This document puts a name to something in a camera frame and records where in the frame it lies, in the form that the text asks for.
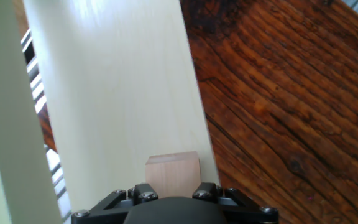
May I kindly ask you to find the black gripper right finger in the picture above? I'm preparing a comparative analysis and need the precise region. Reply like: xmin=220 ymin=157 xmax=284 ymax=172
xmin=193 ymin=182 xmax=280 ymax=224

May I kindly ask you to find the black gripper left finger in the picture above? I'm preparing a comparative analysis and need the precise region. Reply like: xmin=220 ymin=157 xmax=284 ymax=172
xmin=71 ymin=183 xmax=160 ymax=224

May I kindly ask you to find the small wooden cube block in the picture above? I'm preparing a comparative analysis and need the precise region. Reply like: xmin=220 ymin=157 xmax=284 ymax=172
xmin=145 ymin=151 xmax=201 ymax=198

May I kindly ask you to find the cream wooden shelf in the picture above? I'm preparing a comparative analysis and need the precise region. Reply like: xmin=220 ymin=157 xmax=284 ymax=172
xmin=0 ymin=0 xmax=220 ymax=224

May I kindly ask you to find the brown wood-grain board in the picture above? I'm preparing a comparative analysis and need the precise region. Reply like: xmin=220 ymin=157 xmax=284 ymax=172
xmin=12 ymin=0 xmax=358 ymax=224

